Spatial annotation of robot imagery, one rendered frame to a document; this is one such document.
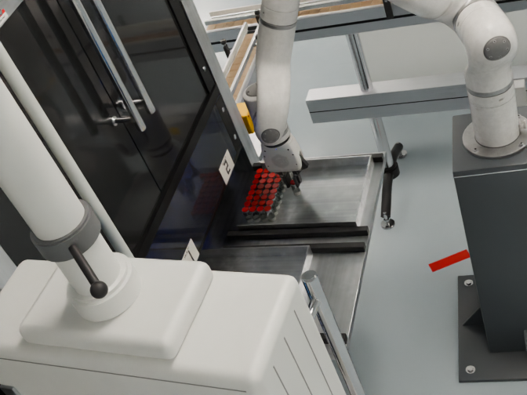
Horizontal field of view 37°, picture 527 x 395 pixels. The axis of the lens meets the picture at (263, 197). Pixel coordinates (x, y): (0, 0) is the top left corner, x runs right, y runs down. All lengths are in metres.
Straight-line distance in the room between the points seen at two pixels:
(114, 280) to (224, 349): 0.18
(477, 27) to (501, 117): 0.30
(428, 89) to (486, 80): 0.99
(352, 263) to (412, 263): 1.17
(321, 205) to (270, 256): 0.21
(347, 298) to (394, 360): 0.98
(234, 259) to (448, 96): 1.27
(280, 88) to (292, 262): 0.46
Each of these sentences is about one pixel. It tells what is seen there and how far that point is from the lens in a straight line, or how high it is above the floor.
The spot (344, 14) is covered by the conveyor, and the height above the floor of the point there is 0.93.
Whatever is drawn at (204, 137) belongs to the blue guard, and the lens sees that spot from 2.08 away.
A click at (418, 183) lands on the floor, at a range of 3.46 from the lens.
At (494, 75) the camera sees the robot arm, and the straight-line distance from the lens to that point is 2.06.
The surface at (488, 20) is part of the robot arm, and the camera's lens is 1.96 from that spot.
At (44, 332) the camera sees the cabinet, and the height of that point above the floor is 1.58.
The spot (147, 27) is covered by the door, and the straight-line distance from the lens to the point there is 1.90.
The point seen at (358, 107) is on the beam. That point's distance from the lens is 3.13.
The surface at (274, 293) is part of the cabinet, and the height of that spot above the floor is 1.55.
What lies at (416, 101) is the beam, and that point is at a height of 0.49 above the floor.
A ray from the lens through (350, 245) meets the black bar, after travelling 2.00.
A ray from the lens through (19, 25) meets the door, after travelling 1.52.
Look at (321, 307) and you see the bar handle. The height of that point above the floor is 1.42.
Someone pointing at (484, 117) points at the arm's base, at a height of 0.98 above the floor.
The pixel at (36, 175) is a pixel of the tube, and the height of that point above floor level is 1.83.
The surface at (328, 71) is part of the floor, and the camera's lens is 4.31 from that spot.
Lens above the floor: 2.31
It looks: 39 degrees down
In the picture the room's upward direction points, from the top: 23 degrees counter-clockwise
